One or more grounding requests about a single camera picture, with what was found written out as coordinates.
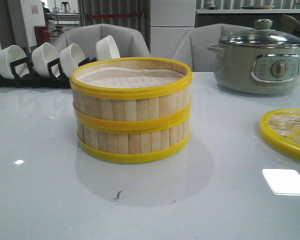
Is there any bamboo steamer tray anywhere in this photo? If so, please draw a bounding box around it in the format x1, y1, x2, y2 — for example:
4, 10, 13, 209
77, 118, 191, 164
70, 57, 192, 134

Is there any woven bamboo steamer lid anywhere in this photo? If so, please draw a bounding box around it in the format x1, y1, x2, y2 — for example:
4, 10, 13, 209
259, 107, 300, 161

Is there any grey chair left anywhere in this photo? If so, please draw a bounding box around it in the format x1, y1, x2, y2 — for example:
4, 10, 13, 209
54, 23, 151, 59

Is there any grey chair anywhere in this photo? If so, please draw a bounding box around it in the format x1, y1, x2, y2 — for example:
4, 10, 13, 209
54, 23, 151, 59
171, 23, 249, 72

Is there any grey chair right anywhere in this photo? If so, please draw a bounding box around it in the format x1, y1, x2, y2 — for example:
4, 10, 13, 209
171, 23, 249, 72

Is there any white bowl right end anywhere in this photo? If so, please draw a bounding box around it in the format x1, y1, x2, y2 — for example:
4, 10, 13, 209
95, 35, 121, 61

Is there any white bowl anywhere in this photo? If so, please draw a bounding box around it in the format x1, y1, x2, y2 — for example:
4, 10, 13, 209
60, 43, 87, 78
32, 42, 60, 78
0, 45, 26, 79

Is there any white refrigerator in background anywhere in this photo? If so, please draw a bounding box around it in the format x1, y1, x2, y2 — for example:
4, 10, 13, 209
150, 0, 196, 58

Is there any grey-green electric cooking pot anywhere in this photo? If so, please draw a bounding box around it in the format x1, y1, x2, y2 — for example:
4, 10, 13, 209
207, 43, 300, 95

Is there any black plastic dish rack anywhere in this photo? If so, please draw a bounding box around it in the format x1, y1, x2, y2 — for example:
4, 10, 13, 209
0, 56, 97, 89

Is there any red cabinet in background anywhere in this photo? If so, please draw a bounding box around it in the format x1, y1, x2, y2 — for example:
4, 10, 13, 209
34, 25, 50, 47

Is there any glass pot lid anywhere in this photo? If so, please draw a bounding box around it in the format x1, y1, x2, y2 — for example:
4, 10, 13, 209
219, 19, 300, 48

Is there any white bowl far left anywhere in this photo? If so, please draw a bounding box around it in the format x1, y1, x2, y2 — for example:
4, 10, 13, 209
0, 45, 26, 79

